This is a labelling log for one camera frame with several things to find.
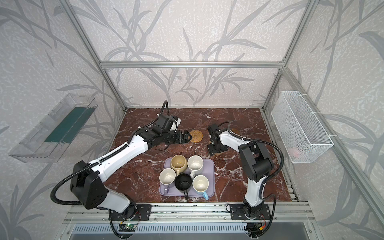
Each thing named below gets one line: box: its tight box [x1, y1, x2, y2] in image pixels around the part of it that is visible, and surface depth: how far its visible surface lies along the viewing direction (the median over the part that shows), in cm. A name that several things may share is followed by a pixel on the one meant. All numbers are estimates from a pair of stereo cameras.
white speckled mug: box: [187, 155, 204, 179], surface depth 84 cm
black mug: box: [175, 173, 192, 200], surface depth 78 cm
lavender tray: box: [159, 158, 215, 198], surface depth 82 cm
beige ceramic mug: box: [170, 154, 188, 176], surface depth 84 cm
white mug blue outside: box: [192, 174, 210, 201], surface depth 77 cm
